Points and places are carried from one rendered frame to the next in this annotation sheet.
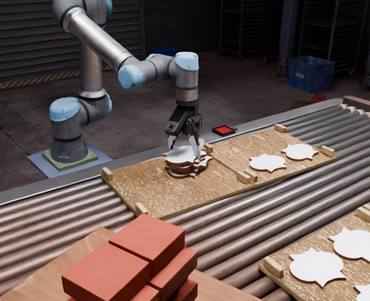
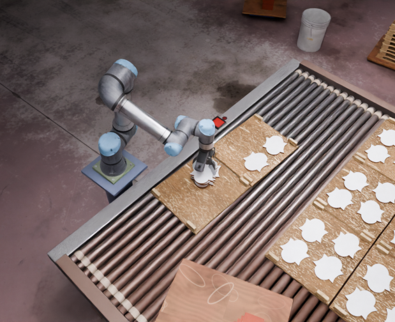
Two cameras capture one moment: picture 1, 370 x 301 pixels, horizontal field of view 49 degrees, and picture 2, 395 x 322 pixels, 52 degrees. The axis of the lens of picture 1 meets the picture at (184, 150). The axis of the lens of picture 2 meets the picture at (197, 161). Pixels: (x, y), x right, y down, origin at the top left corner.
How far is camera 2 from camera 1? 1.13 m
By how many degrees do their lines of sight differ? 28
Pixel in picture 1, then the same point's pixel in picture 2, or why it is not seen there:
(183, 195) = (210, 204)
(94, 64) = not seen: hidden behind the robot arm
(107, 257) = not seen: outside the picture
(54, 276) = (175, 298)
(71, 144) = (117, 165)
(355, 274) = (313, 252)
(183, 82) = (205, 141)
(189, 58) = (210, 130)
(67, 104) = (111, 142)
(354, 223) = (311, 212)
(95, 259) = not seen: outside the picture
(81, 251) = (181, 278)
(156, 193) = (193, 206)
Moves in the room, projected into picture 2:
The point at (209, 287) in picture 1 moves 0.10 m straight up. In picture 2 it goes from (251, 290) to (254, 281)
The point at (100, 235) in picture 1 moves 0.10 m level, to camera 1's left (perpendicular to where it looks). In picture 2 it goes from (186, 264) to (163, 269)
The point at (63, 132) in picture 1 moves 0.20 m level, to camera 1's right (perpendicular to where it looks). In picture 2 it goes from (112, 160) to (149, 154)
